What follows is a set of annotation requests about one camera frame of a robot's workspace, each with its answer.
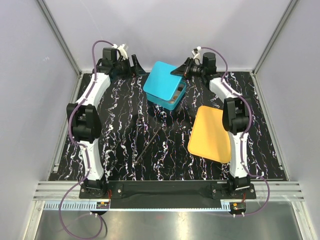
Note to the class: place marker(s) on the teal chocolate box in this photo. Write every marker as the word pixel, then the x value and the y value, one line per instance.
pixel 171 104

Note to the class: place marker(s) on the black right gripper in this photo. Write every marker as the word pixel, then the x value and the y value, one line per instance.
pixel 185 68

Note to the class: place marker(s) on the teal box lid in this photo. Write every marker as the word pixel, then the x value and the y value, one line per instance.
pixel 160 82

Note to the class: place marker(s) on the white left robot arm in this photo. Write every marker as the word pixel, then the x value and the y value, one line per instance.
pixel 84 124

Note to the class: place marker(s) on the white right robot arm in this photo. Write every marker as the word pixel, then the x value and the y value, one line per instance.
pixel 236 113

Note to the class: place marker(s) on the metal tongs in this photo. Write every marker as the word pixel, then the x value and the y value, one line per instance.
pixel 139 158

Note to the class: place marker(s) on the aluminium slotted rail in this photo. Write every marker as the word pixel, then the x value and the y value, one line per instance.
pixel 62 194

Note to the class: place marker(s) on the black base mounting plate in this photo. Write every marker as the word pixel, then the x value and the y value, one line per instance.
pixel 168 195

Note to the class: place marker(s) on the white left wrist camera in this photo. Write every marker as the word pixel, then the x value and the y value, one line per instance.
pixel 122 49

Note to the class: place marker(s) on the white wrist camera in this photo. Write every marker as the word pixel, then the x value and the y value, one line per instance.
pixel 122 49
pixel 196 52

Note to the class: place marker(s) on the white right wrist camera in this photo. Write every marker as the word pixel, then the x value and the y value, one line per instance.
pixel 196 52

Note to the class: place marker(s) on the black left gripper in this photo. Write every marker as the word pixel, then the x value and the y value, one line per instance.
pixel 137 68

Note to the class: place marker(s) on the yellow plastic tray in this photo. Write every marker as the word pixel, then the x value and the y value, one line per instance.
pixel 208 137

